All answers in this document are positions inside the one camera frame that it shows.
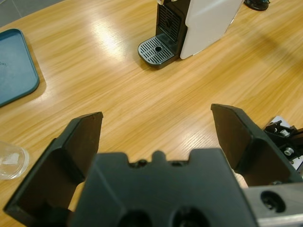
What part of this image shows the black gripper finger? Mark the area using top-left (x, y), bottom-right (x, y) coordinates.
top-left (210, 104), bottom-right (303, 187)
top-left (4, 111), bottom-right (104, 227)

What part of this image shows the clear glass cup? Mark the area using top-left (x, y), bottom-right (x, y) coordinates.
top-left (0, 140), bottom-right (30, 181)

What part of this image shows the white capsule coffee machine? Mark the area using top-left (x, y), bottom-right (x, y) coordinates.
top-left (138, 0), bottom-right (244, 70)

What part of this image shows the teal plastic tray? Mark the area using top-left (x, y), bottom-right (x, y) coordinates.
top-left (0, 28), bottom-right (40, 108)

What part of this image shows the black capsule holder with rods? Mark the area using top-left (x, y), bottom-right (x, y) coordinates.
top-left (243, 0), bottom-right (270, 11)

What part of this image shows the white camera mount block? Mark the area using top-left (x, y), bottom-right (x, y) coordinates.
top-left (268, 115), bottom-right (303, 173)

